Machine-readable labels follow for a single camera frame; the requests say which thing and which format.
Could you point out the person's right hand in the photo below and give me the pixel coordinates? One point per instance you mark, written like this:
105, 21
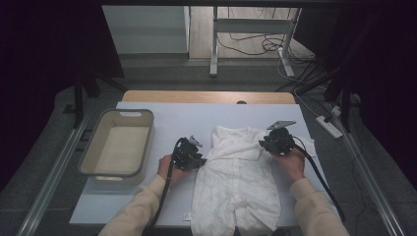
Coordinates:
293, 164

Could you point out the white power strip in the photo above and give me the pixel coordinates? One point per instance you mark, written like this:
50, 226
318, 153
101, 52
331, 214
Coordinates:
328, 127

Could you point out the white table board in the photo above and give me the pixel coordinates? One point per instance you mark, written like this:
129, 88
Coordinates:
196, 118

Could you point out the white desk frame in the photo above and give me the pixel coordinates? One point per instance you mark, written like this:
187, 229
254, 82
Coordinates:
252, 25

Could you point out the white baby romper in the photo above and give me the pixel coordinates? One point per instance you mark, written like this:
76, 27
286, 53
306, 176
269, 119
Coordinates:
236, 183

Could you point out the white plug adapter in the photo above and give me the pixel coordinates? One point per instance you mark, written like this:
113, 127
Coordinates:
336, 110

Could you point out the beige plastic basket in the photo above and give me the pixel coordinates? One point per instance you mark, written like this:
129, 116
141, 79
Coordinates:
114, 150

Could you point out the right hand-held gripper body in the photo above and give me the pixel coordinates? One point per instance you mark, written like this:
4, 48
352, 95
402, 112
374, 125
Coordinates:
280, 142

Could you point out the aluminium rail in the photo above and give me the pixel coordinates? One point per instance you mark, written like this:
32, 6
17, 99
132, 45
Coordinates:
50, 183
370, 183

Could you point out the dark curtain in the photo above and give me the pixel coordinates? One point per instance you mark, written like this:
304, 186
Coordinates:
387, 82
39, 65

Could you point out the white cabinet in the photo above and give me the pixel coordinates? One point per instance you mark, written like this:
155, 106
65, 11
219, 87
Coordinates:
147, 29

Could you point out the black metal stand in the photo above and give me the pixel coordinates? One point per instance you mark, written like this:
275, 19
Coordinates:
345, 111
78, 105

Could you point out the person's left hand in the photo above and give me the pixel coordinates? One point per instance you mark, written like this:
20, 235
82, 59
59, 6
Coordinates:
170, 172

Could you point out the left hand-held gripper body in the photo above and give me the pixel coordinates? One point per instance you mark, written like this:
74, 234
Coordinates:
185, 155

